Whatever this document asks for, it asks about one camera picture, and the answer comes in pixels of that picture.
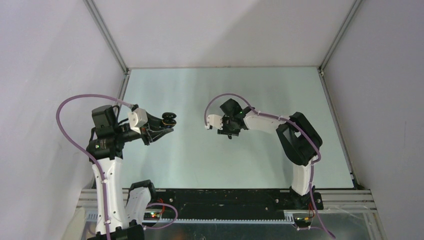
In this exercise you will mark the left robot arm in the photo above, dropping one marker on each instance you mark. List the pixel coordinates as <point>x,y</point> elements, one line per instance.
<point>120,219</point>

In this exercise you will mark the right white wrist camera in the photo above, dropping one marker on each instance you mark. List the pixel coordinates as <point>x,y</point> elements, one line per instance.
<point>214,121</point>

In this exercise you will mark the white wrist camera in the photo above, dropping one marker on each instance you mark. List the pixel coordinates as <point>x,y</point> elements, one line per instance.
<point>137,118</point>
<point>214,121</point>

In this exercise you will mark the black earbud charging case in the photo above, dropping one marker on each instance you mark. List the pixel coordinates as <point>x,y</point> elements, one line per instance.
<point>168,120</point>

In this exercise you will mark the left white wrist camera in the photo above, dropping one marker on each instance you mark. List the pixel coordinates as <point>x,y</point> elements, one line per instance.
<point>137,118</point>

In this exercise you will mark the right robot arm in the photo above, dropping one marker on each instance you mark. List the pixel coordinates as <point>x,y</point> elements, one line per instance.
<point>299,140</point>

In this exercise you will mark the aluminium frame post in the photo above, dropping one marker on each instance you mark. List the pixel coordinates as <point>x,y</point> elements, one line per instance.
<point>340,34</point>
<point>106,34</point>

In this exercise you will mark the left aluminium frame post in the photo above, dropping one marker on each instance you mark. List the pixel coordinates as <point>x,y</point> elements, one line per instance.
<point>106,34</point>

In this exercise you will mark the right aluminium frame post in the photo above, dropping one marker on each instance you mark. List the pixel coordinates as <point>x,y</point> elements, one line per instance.
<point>340,34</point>

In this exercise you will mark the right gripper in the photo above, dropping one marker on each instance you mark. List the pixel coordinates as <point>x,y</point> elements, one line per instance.
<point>225,132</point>

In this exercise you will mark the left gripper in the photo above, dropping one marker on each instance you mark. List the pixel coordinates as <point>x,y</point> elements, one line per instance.
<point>151,131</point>

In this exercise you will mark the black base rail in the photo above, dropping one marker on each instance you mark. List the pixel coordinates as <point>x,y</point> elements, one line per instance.
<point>234,204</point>

